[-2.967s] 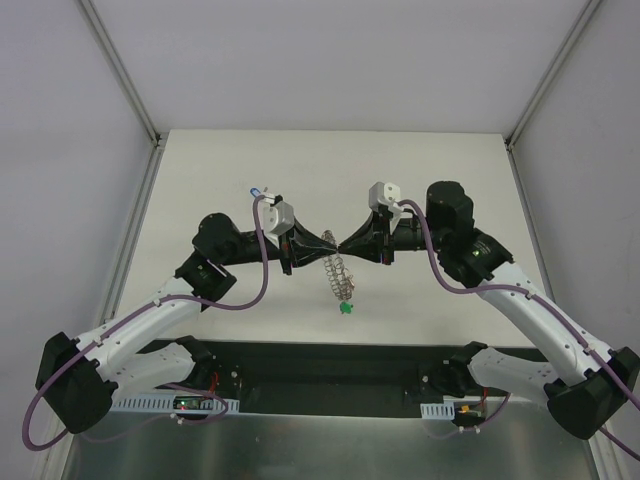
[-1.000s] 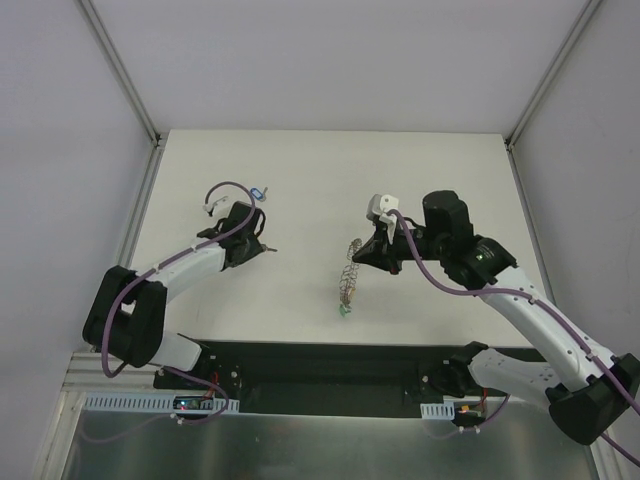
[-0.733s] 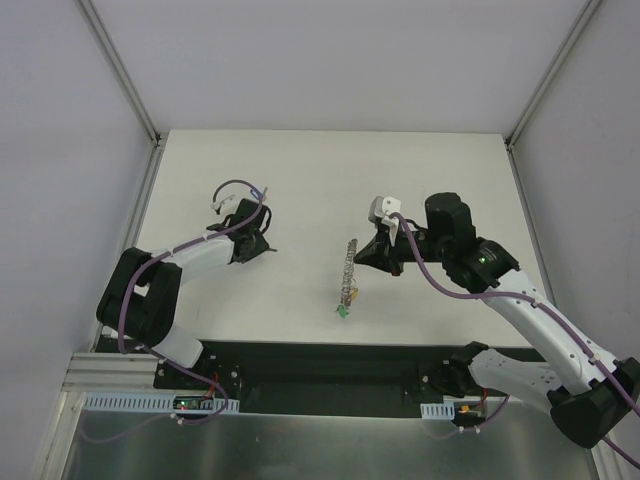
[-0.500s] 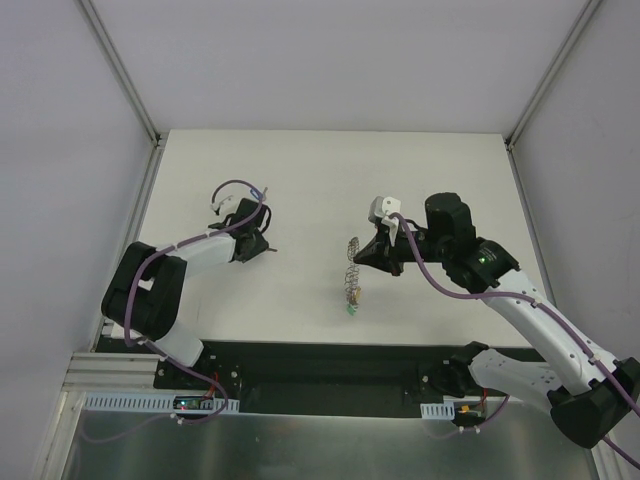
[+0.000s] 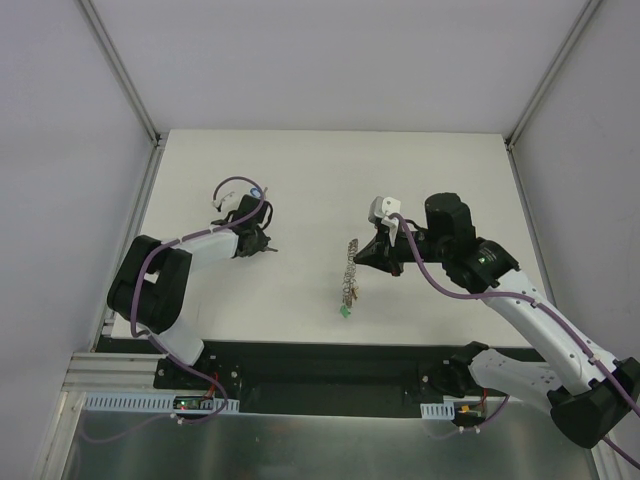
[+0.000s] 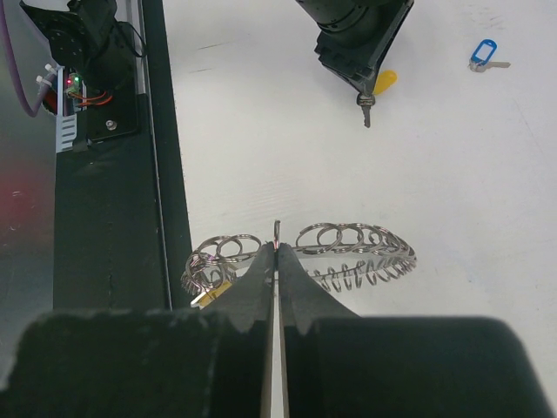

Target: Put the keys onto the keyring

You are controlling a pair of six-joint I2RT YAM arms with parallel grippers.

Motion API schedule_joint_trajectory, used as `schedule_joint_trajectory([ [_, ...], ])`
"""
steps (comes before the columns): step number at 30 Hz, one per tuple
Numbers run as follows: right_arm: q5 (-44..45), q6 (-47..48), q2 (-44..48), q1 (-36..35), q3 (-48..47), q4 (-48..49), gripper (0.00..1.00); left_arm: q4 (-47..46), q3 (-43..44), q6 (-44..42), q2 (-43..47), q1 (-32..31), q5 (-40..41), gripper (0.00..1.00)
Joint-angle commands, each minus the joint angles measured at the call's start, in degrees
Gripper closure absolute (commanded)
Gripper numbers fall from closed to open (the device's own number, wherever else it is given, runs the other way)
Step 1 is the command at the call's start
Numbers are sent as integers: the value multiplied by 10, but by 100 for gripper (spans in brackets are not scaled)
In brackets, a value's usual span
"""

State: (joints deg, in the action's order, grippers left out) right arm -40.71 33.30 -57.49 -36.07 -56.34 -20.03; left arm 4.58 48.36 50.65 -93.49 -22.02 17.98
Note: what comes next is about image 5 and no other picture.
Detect large metal keyring with rings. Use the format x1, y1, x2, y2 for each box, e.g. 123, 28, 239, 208
342, 239, 359, 311

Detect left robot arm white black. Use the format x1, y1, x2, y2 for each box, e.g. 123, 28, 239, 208
107, 194, 273, 389

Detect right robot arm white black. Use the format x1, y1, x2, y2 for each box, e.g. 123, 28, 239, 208
354, 193, 639, 448

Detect blue tagged key on table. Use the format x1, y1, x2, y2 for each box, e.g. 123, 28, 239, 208
249, 187, 268, 199

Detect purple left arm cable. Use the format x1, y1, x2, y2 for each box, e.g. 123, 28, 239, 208
77, 175, 269, 444

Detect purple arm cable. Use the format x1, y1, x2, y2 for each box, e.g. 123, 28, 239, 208
392, 212, 640, 471
77, 175, 269, 444

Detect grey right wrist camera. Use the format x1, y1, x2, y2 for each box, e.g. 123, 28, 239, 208
368, 196, 401, 246

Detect left side frame rail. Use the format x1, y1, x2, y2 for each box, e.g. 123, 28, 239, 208
88, 133, 168, 352

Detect frame rail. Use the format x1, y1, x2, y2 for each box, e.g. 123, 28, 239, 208
88, 133, 168, 352
505, 144, 556, 306

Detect right white cable duct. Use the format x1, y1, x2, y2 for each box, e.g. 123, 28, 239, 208
420, 401, 456, 421

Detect white cable duct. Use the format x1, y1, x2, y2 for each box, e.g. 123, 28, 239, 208
420, 401, 456, 421
84, 392, 240, 415

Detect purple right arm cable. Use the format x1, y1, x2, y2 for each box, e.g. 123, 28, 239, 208
392, 212, 640, 471

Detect right side frame rail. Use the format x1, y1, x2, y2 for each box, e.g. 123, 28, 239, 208
505, 144, 556, 306

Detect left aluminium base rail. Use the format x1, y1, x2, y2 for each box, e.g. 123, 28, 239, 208
62, 352, 162, 392

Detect left white cable duct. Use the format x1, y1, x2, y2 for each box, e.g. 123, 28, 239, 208
84, 392, 240, 415

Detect left aluminium frame post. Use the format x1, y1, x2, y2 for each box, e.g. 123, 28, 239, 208
76, 0, 163, 146

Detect aluminium frame post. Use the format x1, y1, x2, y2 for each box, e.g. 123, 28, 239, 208
76, 0, 163, 146
505, 0, 605, 152

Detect right aluminium frame post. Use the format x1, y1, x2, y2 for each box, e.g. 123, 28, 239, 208
505, 0, 605, 152

